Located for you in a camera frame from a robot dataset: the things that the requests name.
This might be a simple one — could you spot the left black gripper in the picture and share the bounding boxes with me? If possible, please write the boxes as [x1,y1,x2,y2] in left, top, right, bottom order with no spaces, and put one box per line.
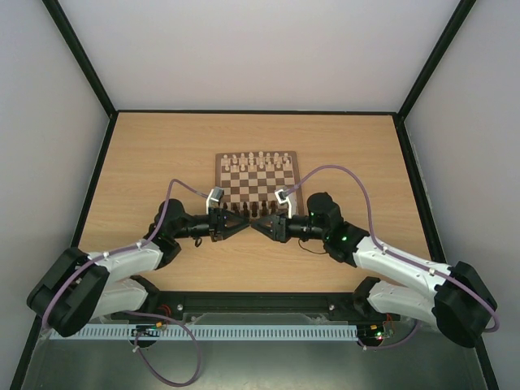
[174,206,249,241]

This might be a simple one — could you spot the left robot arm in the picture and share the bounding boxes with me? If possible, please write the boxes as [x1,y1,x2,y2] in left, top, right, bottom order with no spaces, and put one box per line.
[27,199,249,337]

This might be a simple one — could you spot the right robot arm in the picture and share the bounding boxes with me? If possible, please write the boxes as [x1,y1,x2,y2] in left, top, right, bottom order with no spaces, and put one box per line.
[252,193,497,348]

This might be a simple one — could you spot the wooden chess board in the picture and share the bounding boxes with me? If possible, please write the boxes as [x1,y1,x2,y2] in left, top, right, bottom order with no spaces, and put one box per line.
[215,150,305,221]

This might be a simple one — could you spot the left circuit board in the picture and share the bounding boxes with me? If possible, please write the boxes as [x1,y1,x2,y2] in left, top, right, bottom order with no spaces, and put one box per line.
[130,322,167,337]

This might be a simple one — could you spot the circuit board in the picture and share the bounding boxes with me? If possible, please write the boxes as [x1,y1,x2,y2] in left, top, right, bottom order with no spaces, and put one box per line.
[130,322,167,337]
[357,321,396,340]

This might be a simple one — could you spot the right circuit board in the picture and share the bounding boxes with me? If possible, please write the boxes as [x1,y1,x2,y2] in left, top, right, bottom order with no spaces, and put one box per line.
[357,321,396,340]

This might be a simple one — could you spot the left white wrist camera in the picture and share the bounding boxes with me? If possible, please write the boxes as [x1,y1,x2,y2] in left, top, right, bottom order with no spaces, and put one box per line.
[206,186,224,214]

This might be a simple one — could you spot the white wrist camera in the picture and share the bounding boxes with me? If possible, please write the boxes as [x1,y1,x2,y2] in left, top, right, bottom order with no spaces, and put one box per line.
[275,188,297,219]
[206,186,224,214]

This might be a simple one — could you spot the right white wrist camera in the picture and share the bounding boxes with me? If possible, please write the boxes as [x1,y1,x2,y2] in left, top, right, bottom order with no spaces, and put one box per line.
[275,188,297,219]

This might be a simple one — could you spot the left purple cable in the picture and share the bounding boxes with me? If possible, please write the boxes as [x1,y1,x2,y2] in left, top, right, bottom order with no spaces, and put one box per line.
[41,178,202,386]

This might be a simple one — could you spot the purple cable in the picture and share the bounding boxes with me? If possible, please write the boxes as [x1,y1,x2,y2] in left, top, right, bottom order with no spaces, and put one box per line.
[41,178,202,386]
[284,164,501,351]

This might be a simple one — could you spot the black mounting rail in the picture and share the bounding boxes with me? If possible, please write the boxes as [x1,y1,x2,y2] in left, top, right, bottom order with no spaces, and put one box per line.
[40,290,472,322]

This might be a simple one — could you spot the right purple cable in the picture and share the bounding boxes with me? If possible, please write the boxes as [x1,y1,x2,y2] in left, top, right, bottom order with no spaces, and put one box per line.
[284,164,501,351]

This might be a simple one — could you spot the light blue cable duct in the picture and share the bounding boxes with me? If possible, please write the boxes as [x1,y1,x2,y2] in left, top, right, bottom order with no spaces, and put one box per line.
[70,324,358,341]

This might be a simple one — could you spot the black enclosure frame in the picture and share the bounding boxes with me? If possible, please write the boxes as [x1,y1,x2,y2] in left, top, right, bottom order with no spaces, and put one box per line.
[0,0,520,390]

